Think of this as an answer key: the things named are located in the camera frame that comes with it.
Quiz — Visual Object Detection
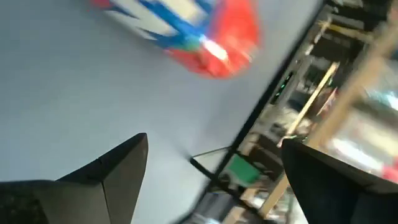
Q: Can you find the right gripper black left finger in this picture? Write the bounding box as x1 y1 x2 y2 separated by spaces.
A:
57 133 149 224

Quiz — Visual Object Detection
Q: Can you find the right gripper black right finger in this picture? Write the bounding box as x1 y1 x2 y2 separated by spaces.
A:
281 138 374 224

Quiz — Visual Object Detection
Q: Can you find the blue silver Red Bull can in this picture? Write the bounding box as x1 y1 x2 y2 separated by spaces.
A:
369 86 398 110

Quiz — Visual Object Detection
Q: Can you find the blue-grey table mat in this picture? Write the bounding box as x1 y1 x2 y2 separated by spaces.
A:
0 0 324 224

